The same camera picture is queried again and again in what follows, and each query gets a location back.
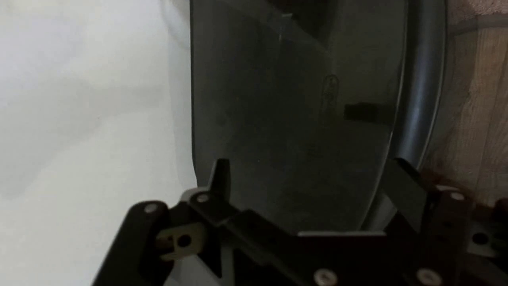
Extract black bin lid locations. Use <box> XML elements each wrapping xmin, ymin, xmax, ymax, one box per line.
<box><xmin>188</xmin><ymin>0</ymin><xmax>409</xmax><ymax>236</ymax></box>

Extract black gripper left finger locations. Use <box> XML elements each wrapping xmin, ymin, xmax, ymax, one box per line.
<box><xmin>91</xmin><ymin>158</ymin><xmax>320</xmax><ymax>286</ymax></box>

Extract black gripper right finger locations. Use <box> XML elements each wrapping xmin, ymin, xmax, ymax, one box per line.
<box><xmin>382</xmin><ymin>156</ymin><xmax>508</xmax><ymax>286</ymax></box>

